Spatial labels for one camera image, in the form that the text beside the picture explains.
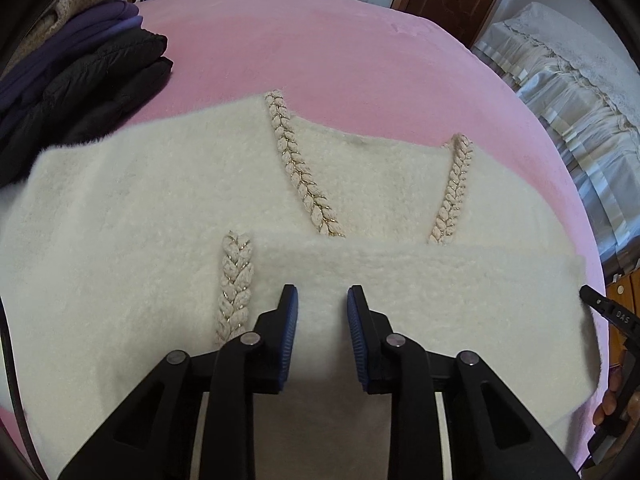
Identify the bed with white lace cover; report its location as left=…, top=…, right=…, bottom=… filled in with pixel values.
left=472, top=2, right=640, bottom=286

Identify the purple folded garment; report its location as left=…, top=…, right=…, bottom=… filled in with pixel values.
left=0, top=1, right=146, bottom=111

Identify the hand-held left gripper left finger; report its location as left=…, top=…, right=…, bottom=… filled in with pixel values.
left=57, top=284, right=300, bottom=480

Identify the wooden dresser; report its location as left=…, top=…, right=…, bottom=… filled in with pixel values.
left=602, top=257, right=640, bottom=311

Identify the pink plush blanket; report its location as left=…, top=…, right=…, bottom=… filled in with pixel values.
left=0, top=0, right=618, bottom=480

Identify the person's right hand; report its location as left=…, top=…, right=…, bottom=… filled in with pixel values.
left=593, top=389, right=622, bottom=427

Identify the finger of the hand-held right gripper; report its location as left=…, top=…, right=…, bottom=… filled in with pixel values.
left=579, top=285, right=616, bottom=323

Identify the black cable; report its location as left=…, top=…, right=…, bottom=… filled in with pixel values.
left=0, top=297, right=41, bottom=468

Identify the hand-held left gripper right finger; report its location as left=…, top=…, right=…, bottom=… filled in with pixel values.
left=346, top=284, right=581, bottom=480

